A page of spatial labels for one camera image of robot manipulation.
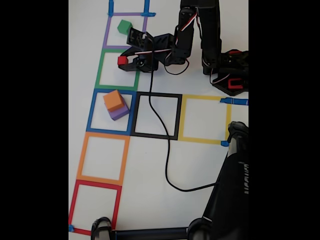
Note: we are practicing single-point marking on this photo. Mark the small red cube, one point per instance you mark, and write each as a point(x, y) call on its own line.
point(122, 60)

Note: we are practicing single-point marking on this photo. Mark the green cube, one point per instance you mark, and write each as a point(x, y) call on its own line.
point(123, 26)

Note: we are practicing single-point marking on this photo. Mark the orange cube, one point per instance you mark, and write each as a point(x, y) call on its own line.
point(113, 101)

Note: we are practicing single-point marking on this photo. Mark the purple cube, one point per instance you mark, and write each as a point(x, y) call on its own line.
point(118, 114)

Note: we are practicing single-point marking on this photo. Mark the blue tape strip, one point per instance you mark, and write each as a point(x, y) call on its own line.
point(71, 228)
point(235, 101)
point(147, 6)
point(111, 7)
point(224, 143)

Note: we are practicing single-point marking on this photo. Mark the red printed clamp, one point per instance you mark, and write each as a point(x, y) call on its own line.
point(235, 86)
point(235, 52)

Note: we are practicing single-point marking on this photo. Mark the black gripper camera board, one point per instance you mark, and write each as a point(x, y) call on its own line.
point(137, 37)

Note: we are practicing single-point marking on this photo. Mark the purple square frame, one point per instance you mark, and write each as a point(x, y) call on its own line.
point(107, 32)

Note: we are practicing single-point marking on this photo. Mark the green square frame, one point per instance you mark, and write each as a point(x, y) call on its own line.
point(98, 72)

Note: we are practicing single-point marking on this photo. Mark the black square frame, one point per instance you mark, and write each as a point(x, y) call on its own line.
point(133, 115)

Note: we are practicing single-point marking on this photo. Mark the yellow square frame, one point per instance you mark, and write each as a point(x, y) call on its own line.
point(182, 117)

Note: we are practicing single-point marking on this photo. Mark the blue square frame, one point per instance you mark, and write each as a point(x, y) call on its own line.
point(90, 117)

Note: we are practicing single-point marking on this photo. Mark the orange square frame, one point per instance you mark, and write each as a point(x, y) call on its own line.
point(81, 160)

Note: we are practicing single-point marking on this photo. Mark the black camera tripod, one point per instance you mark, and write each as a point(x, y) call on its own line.
point(230, 187)

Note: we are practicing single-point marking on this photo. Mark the red square frame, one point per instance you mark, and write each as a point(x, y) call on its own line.
point(73, 205)

